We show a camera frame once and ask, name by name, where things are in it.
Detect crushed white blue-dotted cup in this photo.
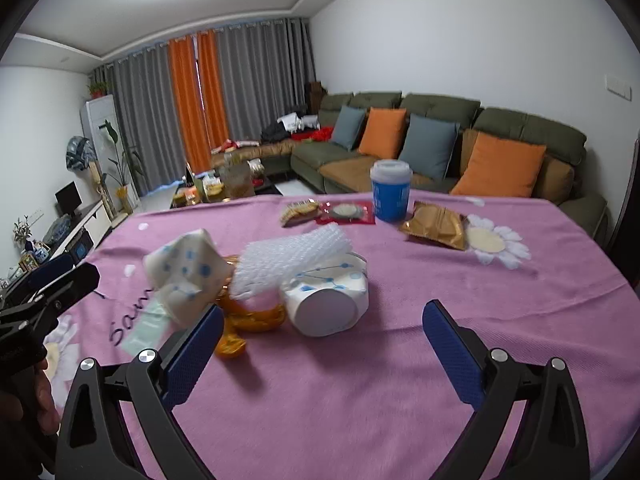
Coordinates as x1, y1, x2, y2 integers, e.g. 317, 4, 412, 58
143, 229, 232, 328

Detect white blue-dotted paper bowl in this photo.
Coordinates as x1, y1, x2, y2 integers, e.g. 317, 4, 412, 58
280, 252, 369, 338

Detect person's left hand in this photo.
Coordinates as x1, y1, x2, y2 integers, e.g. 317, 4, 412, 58
1, 344, 61, 442

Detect white black TV cabinet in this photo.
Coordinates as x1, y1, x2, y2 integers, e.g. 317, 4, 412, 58
4, 199, 114, 281

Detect small black monitor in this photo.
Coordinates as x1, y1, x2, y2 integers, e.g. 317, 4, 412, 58
55, 182, 81, 217

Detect tall green potted plant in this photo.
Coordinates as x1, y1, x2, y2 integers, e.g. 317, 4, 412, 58
99, 119, 143, 214

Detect orange peel pieces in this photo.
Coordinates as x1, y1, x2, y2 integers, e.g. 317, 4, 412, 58
214, 278, 286, 360

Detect white standing air conditioner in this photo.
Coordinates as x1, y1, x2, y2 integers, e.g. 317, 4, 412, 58
80, 96, 130, 212

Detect white foam net sleeve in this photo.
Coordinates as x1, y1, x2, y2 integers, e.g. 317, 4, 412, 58
229, 224, 352, 300

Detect pink floral tablecloth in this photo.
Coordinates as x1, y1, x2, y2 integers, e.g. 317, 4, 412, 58
41, 190, 640, 480

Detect gold foil snack bag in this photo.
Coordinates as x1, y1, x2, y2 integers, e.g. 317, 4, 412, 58
399, 200, 466, 250

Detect dark coffee table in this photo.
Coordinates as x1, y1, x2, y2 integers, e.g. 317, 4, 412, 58
170, 174, 280, 209

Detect orange curtain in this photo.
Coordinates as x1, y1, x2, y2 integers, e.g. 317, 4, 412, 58
168, 30, 231, 174

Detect orange cushion near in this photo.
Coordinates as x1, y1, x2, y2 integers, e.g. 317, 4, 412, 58
450, 129, 547, 198

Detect clear cracker packet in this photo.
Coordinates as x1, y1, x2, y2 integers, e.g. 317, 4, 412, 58
280, 198, 320, 228

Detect blue cup with white lid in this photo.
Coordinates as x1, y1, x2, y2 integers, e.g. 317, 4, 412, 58
370, 159, 412, 222

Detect red snack wrapper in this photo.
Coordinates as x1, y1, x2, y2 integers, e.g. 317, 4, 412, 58
316, 200, 375, 226

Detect grey-blue cushion near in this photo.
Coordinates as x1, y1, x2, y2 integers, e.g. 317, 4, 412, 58
399, 114, 460, 180

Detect grey-blue cushion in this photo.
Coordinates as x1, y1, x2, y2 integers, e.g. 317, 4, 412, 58
330, 105, 367, 151
399, 114, 460, 180

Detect pile of clothes on sofa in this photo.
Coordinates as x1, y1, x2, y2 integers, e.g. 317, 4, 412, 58
212, 108, 334, 155

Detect grey curtains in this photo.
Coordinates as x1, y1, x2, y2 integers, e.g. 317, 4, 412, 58
89, 18, 316, 195

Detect green sectional sofa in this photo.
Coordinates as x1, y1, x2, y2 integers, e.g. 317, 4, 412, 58
290, 92, 608, 244

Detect grey-blue cushion far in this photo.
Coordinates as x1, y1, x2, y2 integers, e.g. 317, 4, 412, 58
330, 105, 367, 151

